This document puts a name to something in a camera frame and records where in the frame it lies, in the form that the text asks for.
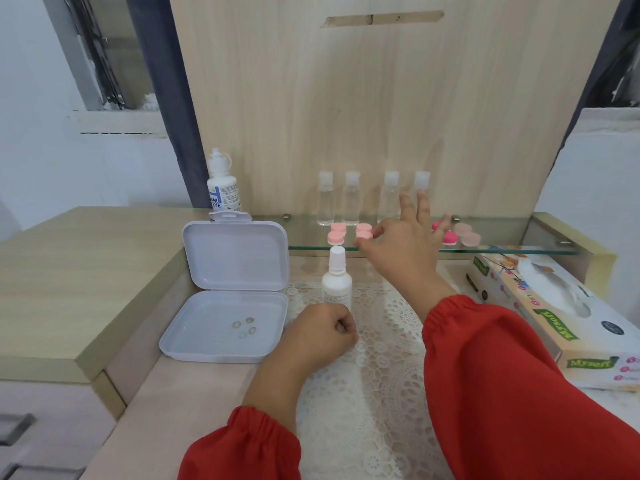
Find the person's left hand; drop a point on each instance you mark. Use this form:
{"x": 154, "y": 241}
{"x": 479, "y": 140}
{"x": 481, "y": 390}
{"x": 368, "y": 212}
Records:
{"x": 315, "y": 334}

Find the person's right hand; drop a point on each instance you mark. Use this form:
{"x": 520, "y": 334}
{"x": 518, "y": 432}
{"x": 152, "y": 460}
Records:
{"x": 407, "y": 249}

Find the person's right thumb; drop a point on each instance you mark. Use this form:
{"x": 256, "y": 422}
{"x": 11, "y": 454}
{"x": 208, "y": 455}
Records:
{"x": 366, "y": 246}

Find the person's right middle finger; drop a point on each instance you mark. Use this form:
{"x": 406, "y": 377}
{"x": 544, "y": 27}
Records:
{"x": 407, "y": 207}

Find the person's right little finger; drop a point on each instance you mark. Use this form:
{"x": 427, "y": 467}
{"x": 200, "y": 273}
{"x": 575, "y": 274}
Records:
{"x": 442, "y": 229}

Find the person's left fingers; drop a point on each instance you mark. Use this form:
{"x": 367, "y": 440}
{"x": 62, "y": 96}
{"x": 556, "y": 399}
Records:
{"x": 348, "y": 333}

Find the person's left forearm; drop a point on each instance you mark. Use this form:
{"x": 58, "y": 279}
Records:
{"x": 270, "y": 394}

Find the person's right forearm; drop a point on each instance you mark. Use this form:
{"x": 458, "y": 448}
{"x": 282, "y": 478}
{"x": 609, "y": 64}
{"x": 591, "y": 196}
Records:
{"x": 500, "y": 394}

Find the hot pink lens case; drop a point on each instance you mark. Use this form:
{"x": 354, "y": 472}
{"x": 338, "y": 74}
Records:
{"x": 449, "y": 238}

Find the light pink lens case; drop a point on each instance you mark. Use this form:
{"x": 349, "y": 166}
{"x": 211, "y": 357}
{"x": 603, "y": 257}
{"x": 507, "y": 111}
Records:
{"x": 364, "y": 228}
{"x": 336, "y": 234}

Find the small clear plastic bottle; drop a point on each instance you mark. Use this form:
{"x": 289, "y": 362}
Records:
{"x": 325, "y": 202}
{"x": 352, "y": 200}
{"x": 421, "y": 180}
{"x": 389, "y": 197}

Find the pale beige lens case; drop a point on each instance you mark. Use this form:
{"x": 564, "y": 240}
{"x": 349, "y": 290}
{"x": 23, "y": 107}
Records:
{"x": 467, "y": 234}

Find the small white solution bottle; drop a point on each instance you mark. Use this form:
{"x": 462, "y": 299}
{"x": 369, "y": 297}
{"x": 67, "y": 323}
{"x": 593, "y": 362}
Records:
{"x": 337, "y": 284}

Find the white lace doily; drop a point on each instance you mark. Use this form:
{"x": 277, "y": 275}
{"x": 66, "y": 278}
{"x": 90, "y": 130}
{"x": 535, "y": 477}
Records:
{"x": 380, "y": 384}

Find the glass shelf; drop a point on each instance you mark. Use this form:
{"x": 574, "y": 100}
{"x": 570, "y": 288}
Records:
{"x": 510, "y": 234}

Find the light wooden back panel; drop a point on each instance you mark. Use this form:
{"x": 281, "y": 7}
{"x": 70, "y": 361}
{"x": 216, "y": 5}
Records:
{"x": 380, "y": 104}

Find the printed tissue box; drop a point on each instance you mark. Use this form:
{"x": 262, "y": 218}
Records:
{"x": 550, "y": 304}

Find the white plastic hinged case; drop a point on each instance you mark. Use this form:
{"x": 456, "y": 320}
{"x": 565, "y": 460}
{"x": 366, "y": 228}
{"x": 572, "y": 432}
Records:
{"x": 235, "y": 259}

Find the white blue-label dropper bottle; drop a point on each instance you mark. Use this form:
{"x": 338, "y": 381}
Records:
{"x": 223, "y": 187}

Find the dark blue curtain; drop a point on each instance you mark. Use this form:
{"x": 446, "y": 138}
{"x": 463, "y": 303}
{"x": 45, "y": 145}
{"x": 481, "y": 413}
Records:
{"x": 165, "y": 94}

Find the beige wooden drawer cabinet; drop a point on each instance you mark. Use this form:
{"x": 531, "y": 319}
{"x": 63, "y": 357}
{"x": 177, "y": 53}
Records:
{"x": 65, "y": 294}

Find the grey window frame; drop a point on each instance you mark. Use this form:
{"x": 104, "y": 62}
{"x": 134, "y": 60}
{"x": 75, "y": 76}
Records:
{"x": 80, "y": 54}

